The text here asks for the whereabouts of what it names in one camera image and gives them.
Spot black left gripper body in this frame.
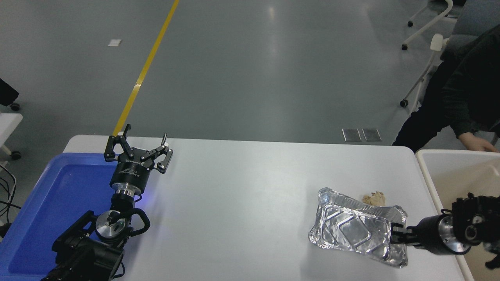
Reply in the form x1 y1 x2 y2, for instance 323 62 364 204
109 147 155 192

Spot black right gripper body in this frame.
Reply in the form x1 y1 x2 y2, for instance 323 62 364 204
406 214 450 254

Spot silver foil tray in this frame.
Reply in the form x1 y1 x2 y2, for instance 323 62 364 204
308 188 409 268

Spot person's hand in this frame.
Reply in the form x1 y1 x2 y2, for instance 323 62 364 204
458 133 499 153

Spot crumpled tan paper ball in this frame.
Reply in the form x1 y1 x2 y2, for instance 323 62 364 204
361 191 386 206

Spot large pale bin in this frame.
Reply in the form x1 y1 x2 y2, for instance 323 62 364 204
415 149 500 281

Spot blue plastic tray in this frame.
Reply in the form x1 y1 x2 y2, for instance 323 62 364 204
0 152 122 281

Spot white side table with casters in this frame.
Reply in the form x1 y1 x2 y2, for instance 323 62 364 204
0 113 24 160

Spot black wheeled chair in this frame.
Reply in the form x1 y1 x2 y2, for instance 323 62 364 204
0 78 21 112

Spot person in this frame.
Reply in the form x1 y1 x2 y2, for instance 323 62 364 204
392 24 500 153

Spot black cables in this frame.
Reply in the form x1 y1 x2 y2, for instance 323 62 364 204
0 163 18 238

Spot white frame wheeled chair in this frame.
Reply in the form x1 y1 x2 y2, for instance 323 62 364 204
399 0 500 109

